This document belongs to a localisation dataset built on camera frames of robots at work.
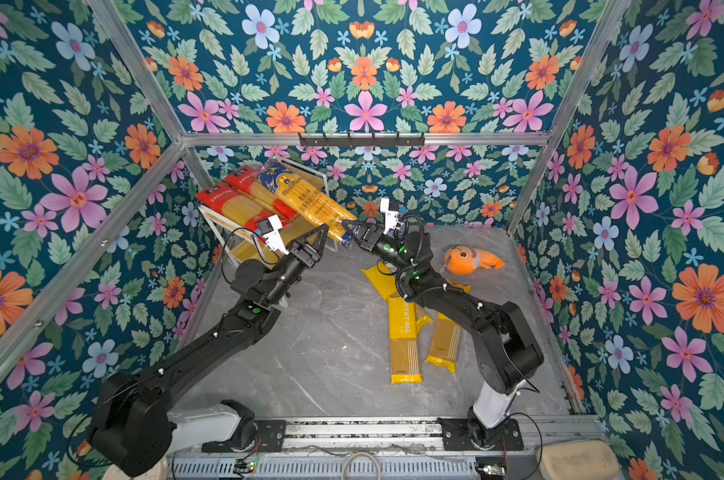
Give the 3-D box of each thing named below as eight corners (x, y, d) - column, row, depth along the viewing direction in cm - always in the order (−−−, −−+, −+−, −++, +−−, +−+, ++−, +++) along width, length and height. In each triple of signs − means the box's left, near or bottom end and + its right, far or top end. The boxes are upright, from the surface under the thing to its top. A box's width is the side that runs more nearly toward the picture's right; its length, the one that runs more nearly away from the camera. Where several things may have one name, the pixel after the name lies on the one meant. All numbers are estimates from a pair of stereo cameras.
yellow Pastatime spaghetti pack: (389, 383, 83) (389, 379, 80) (388, 303, 100) (388, 297, 97) (421, 383, 83) (422, 379, 80) (415, 303, 100) (415, 297, 97)
